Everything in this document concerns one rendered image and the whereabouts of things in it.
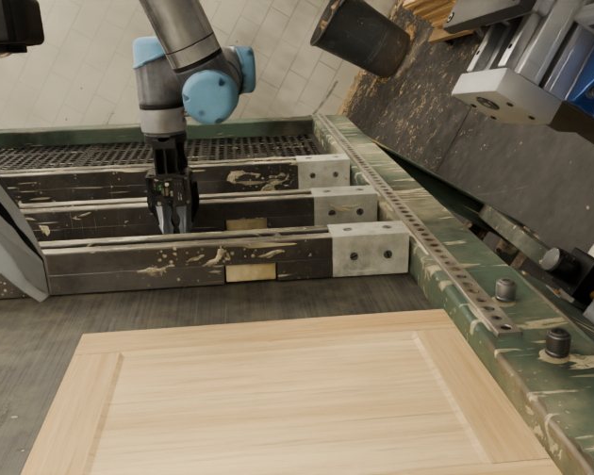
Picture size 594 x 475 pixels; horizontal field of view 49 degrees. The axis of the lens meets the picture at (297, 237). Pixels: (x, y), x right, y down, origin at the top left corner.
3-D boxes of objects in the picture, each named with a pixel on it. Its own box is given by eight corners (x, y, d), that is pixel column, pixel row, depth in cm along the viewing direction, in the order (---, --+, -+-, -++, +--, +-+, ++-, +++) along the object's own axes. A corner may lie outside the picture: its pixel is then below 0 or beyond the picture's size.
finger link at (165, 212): (158, 259, 112) (152, 208, 109) (161, 247, 117) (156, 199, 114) (176, 257, 112) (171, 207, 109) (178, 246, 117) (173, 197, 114)
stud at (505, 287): (518, 304, 83) (519, 283, 82) (499, 305, 82) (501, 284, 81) (509, 296, 85) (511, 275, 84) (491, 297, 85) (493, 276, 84)
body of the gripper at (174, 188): (147, 212, 107) (138, 139, 103) (152, 198, 115) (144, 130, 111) (193, 208, 108) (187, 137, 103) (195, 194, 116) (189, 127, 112)
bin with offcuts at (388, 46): (424, 23, 481) (351, -24, 465) (391, 85, 486) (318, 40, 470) (401, 31, 531) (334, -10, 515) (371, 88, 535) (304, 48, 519)
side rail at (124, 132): (314, 150, 225) (313, 119, 222) (-12, 166, 216) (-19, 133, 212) (311, 146, 233) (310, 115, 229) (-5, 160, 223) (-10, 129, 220)
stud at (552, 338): (572, 360, 69) (575, 335, 68) (551, 362, 69) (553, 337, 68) (561, 349, 72) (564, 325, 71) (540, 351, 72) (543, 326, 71)
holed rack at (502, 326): (521, 335, 75) (522, 331, 75) (497, 337, 75) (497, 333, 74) (322, 115, 229) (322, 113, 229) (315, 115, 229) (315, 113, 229)
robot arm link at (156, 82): (179, 36, 99) (123, 39, 99) (187, 108, 103) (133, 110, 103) (187, 34, 106) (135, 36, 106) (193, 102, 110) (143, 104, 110)
